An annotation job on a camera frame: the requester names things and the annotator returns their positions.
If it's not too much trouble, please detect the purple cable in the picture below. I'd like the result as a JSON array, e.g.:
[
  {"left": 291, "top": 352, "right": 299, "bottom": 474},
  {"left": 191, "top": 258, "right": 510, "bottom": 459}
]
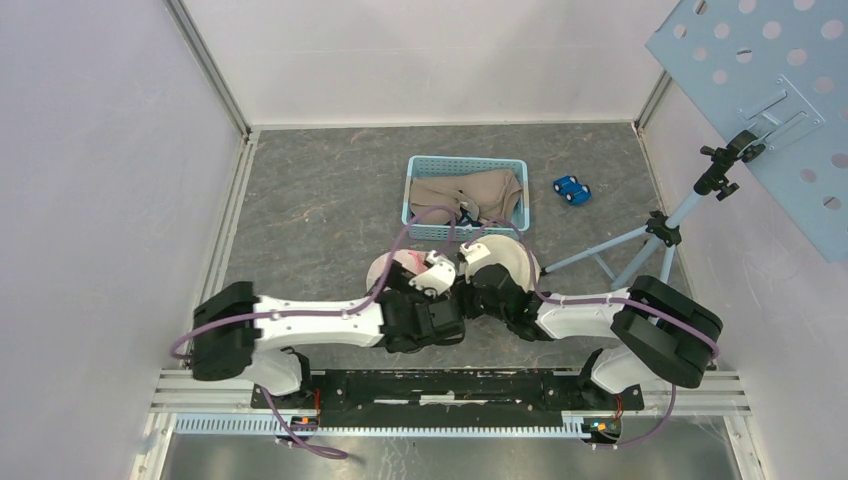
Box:
[
  {"left": 170, "top": 205, "right": 465, "bottom": 461},
  {"left": 463, "top": 218, "right": 721, "bottom": 450}
]

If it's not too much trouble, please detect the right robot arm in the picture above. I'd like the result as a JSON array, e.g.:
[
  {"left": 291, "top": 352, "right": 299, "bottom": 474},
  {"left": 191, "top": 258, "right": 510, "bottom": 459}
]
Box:
[{"left": 453, "top": 264, "right": 723, "bottom": 408}]

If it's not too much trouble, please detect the blue toy car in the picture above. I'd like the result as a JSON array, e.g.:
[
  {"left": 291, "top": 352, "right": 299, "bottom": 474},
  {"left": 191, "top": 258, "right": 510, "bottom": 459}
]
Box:
[{"left": 552, "top": 175, "right": 592, "bottom": 206}]

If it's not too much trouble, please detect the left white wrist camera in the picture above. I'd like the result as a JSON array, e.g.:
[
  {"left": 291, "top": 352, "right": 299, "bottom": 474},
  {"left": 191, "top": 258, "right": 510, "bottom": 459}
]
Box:
[{"left": 408, "top": 250, "right": 457, "bottom": 298}]

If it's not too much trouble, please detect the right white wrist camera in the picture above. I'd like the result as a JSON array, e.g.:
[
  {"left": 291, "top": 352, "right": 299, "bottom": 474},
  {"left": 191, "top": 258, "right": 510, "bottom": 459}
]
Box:
[{"left": 458, "top": 242, "right": 492, "bottom": 283}]

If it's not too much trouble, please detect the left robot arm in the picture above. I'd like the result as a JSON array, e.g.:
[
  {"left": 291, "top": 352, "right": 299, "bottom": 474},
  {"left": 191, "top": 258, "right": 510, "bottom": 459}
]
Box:
[{"left": 187, "top": 257, "right": 465, "bottom": 408}]

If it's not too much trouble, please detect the white cable tray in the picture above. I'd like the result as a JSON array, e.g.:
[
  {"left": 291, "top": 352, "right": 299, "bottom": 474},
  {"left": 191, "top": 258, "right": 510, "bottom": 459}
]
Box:
[{"left": 174, "top": 413, "right": 620, "bottom": 440}]

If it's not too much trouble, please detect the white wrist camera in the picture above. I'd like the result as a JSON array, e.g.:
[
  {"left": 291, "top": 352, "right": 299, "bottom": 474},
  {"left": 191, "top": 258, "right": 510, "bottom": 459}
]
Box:
[
  {"left": 458, "top": 242, "right": 492, "bottom": 283},
  {"left": 408, "top": 250, "right": 457, "bottom": 298}
]

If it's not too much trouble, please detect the blue tripod stand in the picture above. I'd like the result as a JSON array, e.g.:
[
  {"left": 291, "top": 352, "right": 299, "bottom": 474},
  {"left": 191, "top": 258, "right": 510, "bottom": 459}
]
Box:
[{"left": 541, "top": 130, "right": 769, "bottom": 290}]

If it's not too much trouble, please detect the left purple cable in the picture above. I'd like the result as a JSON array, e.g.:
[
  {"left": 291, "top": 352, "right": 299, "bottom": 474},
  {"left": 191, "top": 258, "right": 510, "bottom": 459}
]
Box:
[{"left": 170, "top": 205, "right": 465, "bottom": 461}]

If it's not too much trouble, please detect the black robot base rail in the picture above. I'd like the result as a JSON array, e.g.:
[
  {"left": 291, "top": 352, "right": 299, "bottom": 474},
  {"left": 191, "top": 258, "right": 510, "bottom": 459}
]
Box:
[{"left": 251, "top": 368, "right": 645, "bottom": 428}]

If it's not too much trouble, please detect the light blue plastic basket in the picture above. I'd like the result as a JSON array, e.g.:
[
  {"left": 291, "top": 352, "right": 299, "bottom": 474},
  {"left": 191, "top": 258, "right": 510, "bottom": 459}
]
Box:
[{"left": 401, "top": 155, "right": 530, "bottom": 242}]

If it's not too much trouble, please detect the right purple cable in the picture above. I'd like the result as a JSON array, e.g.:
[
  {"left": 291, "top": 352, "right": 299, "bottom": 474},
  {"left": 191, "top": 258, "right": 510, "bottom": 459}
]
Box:
[{"left": 463, "top": 218, "right": 721, "bottom": 450}]

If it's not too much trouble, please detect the blue perforated panel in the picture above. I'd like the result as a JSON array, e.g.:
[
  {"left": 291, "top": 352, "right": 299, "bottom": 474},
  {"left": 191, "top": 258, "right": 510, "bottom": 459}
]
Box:
[{"left": 646, "top": 0, "right": 847, "bottom": 263}]

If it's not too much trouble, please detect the beige bra in basket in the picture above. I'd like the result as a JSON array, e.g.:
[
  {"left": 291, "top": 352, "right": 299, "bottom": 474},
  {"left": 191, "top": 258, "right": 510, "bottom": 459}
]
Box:
[{"left": 408, "top": 169, "right": 524, "bottom": 225}]

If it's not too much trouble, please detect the white mesh laundry bag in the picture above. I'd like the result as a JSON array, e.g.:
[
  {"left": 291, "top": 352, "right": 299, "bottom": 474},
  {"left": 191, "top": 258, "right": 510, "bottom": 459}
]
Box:
[{"left": 365, "top": 250, "right": 432, "bottom": 294}]

